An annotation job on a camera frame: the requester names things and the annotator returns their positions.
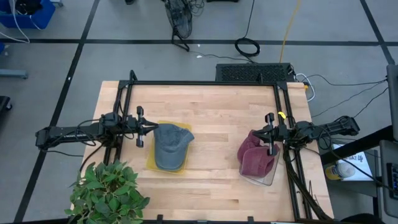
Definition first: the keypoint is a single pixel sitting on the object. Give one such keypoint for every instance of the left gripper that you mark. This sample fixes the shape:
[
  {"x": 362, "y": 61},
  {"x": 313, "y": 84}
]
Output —
[{"x": 140, "y": 127}]

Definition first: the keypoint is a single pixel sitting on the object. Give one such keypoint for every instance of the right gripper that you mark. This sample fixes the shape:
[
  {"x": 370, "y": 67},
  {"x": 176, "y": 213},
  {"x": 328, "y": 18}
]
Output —
[{"x": 278, "y": 132}]

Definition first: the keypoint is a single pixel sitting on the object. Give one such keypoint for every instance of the blue denim baseball cap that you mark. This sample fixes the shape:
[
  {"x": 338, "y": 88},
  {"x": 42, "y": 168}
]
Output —
[{"x": 171, "y": 143}]

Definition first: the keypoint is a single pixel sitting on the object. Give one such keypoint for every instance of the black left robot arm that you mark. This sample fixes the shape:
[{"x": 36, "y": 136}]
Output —
[{"x": 68, "y": 132}]

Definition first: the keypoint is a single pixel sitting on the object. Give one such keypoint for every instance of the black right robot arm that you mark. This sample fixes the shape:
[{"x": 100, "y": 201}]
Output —
[{"x": 335, "y": 126}]

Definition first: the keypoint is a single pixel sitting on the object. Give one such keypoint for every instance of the yellow tape tag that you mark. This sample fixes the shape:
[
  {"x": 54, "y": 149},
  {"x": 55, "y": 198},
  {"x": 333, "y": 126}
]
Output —
[{"x": 282, "y": 115}]

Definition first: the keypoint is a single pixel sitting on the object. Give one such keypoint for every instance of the yellow plastic bin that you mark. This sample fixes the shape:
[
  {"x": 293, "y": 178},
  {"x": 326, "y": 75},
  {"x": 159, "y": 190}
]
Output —
[{"x": 150, "y": 161}]

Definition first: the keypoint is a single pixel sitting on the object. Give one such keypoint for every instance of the clear plastic bin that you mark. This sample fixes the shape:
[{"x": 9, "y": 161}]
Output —
[{"x": 267, "y": 180}]

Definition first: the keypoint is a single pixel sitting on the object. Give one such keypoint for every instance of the black perforated computer case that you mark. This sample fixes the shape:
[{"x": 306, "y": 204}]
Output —
[{"x": 252, "y": 73}]

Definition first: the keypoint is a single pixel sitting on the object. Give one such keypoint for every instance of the green leafy plant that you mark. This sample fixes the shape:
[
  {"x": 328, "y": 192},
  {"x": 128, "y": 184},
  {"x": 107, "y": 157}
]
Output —
[{"x": 105, "y": 193}]

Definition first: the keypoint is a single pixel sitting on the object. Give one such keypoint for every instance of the yellow bottle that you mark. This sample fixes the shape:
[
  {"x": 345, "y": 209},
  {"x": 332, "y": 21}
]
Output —
[{"x": 339, "y": 171}]

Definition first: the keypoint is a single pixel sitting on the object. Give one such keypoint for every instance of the black table clamp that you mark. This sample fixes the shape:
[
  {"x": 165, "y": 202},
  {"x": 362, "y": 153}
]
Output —
[
  {"x": 160, "y": 218},
  {"x": 250, "y": 219}
]

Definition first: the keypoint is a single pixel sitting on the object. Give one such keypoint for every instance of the black side desk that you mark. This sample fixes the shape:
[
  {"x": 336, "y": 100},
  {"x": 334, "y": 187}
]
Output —
[{"x": 357, "y": 144}]

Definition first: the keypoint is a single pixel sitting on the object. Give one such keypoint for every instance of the white printed box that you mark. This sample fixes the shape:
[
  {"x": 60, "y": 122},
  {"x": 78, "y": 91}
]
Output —
[{"x": 360, "y": 161}]

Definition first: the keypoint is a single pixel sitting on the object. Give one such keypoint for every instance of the black floor fan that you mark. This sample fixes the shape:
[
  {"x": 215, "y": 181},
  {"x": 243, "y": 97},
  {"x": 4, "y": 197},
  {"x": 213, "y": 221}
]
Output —
[{"x": 180, "y": 18}]

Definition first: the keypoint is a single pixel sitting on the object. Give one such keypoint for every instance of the grey monitor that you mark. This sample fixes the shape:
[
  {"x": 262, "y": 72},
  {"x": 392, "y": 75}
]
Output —
[{"x": 392, "y": 99}]

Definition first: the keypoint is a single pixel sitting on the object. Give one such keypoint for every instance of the black keyboard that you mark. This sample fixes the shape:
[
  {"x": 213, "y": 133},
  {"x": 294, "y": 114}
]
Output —
[{"x": 394, "y": 180}]

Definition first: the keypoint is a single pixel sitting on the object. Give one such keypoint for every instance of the blue floor bin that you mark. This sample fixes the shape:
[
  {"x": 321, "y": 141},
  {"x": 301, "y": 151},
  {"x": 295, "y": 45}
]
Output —
[{"x": 40, "y": 17}]

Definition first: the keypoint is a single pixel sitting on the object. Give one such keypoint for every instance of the black aluminium frame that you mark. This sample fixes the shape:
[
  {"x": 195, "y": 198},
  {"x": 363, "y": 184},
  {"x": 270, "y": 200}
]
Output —
[{"x": 202, "y": 83}]

